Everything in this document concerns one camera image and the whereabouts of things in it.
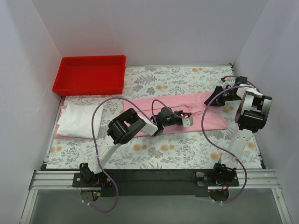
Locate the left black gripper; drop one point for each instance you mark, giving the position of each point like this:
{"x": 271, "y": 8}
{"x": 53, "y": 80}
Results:
{"x": 180, "y": 117}

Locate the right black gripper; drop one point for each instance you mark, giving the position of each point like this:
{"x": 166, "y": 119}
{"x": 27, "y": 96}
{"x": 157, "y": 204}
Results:
{"x": 219, "y": 94}

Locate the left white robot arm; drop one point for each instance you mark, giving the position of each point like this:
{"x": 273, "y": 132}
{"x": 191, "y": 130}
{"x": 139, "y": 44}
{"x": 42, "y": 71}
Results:
{"x": 122, "y": 130}

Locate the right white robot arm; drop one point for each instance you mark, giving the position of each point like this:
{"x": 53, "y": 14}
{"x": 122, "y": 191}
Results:
{"x": 251, "y": 116}

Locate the floral table cloth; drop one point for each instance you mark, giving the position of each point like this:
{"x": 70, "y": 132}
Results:
{"x": 168, "y": 151}

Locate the red plastic tray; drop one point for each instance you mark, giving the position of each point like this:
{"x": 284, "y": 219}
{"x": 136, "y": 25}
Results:
{"x": 90, "y": 75}

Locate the folded white t shirt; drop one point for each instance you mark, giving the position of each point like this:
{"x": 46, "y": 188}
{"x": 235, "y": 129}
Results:
{"x": 93, "y": 111}

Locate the folded pink t shirt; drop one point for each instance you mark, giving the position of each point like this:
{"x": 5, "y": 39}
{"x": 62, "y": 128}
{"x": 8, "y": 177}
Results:
{"x": 73, "y": 124}

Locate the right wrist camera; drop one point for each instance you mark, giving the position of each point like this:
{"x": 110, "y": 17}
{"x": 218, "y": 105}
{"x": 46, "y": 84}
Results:
{"x": 225, "y": 84}

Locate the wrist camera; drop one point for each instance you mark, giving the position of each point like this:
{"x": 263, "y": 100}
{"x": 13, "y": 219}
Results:
{"x": 187, "y": 122}
{"x": 225, "y": 84}

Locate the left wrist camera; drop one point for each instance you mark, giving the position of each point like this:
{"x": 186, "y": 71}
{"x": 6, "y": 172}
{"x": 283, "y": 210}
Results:
{"x": 187, "y": 122}

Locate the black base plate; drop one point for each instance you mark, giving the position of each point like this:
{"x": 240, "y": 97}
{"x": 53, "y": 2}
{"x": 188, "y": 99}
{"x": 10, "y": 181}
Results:
{"x": 167, "y": 182}

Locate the aluminium frame rail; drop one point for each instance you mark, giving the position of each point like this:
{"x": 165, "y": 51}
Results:
{"x": 72, "y": 179}

